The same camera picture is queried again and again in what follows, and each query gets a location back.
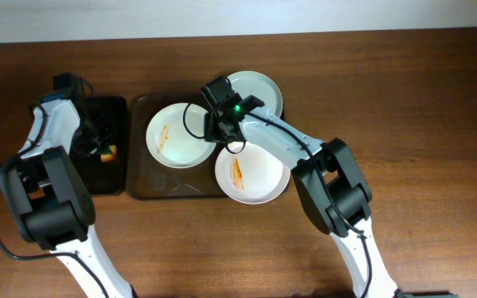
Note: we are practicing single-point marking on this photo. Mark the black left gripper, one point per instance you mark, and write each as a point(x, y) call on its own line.
point(91, 135)

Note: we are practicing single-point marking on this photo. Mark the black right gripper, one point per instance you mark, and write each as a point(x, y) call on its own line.
point(216, 132)

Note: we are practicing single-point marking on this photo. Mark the yellow green sponge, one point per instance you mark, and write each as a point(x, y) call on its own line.
point(109, 154)

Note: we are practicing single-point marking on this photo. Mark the grey-green plate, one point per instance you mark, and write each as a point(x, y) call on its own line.
point(247, 83)

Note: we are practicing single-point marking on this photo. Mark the white plate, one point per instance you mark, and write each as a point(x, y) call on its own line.
point(169, 142)
point(250, 175)

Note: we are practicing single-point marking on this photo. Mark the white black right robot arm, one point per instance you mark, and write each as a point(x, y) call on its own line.
point(332, 189)

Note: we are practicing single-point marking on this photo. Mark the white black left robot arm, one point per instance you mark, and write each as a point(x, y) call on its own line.
point(51, 205)

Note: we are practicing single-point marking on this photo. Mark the black sponge tray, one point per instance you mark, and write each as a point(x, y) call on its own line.
point(106, 178)

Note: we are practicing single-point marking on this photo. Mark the brown serving tray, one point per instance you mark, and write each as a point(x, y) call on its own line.
point(147, 178)

